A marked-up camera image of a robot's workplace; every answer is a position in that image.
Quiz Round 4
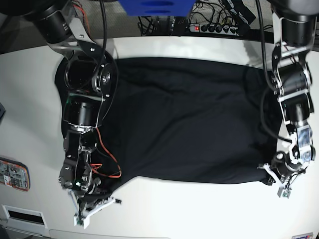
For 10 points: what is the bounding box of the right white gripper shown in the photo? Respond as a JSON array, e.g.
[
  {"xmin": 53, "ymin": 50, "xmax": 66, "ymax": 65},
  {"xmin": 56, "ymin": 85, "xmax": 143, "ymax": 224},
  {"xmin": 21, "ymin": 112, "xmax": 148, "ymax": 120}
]
[{"xmin": 67, "ymin": 189, "xmax": 122, "ymax": 229}]

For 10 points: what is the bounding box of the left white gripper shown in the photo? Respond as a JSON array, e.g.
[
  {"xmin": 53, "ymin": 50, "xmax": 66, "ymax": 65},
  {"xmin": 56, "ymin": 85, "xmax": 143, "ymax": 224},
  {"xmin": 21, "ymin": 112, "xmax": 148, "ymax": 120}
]
[{"xmin": 257, "ymin": 155, "xmax": 309, "ymax": 199}]

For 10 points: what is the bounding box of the black T-shirt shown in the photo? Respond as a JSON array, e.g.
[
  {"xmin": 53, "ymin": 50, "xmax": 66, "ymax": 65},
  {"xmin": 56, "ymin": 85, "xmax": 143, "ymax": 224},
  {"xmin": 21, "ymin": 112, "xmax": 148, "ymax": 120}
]
[{"xmin": 54, "ymin": 57, "xmax": 285, "ymax": 200}]

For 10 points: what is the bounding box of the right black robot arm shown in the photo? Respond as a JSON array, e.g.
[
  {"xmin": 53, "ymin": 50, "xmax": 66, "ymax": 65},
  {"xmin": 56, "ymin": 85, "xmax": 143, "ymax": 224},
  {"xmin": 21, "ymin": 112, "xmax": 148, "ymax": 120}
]
[{"xmin": 0, "ymin": 0, "xmax": 119, "ymax": 228}]

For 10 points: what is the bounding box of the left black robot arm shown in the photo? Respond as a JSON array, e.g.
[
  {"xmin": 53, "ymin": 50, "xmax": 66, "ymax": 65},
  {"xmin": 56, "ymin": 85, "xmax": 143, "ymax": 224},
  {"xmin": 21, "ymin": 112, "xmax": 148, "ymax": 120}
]
[{"xmin": 256, "ymin": 0, "xmax": 319, "ymax": 198}]

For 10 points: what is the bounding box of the sticker at bottom right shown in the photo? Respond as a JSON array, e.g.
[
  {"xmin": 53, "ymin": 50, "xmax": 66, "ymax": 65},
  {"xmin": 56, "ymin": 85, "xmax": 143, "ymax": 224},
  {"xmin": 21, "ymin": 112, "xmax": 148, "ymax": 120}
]
[{"xmin": 291, "ymin": 233, "xmax": 314, "ymax": 239}]

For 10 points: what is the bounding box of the white power strip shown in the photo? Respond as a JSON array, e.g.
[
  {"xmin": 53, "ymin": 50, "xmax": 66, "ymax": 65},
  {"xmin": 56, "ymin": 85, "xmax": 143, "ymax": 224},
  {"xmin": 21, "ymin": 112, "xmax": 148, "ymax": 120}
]
[{"xmin": 189, "ymin": 23, "xmax": 239, "ymax": 36}]

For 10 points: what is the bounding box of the black power adapter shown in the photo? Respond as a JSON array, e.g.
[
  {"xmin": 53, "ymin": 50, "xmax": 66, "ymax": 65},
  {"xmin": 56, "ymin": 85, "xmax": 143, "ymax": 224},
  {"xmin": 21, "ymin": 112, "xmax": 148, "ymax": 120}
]
[{"xmin": 171, "ymin": 16, "xmax": 188, "ymax": 36}]

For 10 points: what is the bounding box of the blue box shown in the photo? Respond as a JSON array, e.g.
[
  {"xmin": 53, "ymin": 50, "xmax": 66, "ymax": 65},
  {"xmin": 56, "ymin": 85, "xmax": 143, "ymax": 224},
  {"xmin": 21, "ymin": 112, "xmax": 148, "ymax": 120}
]
[{"xmin": 119, "ymin": 0, "xmax": 195, "ymax": 16}]

